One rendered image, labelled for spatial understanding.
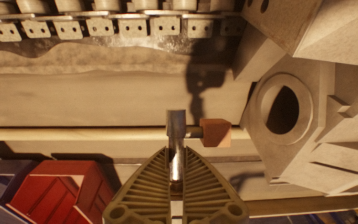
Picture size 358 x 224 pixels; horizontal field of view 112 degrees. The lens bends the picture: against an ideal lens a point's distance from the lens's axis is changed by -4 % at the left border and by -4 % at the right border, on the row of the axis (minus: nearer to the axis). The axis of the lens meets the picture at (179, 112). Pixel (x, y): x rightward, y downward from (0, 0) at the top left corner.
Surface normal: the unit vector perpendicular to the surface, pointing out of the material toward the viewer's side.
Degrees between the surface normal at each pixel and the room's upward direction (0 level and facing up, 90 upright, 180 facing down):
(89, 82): 0
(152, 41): 0
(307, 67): 90
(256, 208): 90
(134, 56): 20
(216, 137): 25
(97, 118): 0
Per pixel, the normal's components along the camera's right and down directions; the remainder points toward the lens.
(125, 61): 0.00, -0.27
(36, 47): 0.03, 0.52
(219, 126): 0.03, 0.11
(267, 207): 0.00, -0.85
